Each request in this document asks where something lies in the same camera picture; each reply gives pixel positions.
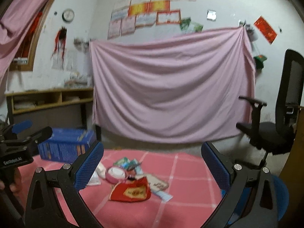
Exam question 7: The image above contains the red tassel wall ornament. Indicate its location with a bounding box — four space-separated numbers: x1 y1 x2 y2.
52 27 67 61

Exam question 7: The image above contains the blue plastic trash bin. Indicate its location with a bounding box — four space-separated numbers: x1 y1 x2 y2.
228 175 289 224

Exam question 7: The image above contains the white plastic earbud case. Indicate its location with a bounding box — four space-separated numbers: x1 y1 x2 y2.
95 162 107 179

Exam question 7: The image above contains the stack of papers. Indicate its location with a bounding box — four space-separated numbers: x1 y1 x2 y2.
64 73 94 88

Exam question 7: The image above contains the red paper wall poster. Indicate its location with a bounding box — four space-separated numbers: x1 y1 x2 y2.
254 16 277 44

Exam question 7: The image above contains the pink window curtain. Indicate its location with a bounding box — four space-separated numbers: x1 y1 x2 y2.
1 0 47 80

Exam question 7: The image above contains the small wall photo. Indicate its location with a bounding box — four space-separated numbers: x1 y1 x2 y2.
207 10 217 21

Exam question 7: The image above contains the green snack wrapper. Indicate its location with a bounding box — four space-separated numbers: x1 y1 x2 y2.
113 157 144 174

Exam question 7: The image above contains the blue cardboard box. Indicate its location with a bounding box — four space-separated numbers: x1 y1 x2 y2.
38 128 96 163

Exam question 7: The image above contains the round wall clock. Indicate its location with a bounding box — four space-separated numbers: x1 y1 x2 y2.
62 8 75 23

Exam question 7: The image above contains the large pink hanging sheet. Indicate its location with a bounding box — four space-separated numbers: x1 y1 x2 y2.
90 27 256 144

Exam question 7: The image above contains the beige phone case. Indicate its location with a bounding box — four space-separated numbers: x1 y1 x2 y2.
143 173 169 192

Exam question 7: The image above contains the wooden shelf desk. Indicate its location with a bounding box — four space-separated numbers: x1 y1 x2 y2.
5 87 93 129

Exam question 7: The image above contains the wall certificates cluster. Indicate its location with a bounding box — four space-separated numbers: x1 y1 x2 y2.
107 0 197 39

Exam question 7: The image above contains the red gold snack packet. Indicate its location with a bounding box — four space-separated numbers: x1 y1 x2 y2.
109 177 151 203

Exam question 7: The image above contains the person's left hand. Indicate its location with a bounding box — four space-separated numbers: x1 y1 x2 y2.
1 168 23 196

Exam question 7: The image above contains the pink checked tablecloth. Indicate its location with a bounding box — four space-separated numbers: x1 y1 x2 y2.
17 149 226 228

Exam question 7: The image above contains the pale blue wrapper strip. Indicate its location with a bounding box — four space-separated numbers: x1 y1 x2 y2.
151 190 173 202

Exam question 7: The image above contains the green hanging bag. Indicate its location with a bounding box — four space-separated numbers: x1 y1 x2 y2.
254 55 267 70

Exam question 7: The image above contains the pink round lid container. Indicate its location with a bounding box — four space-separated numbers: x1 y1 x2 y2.
105 166 128 184

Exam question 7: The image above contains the black mesh office chair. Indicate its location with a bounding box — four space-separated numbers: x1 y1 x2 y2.
236 49 303 169

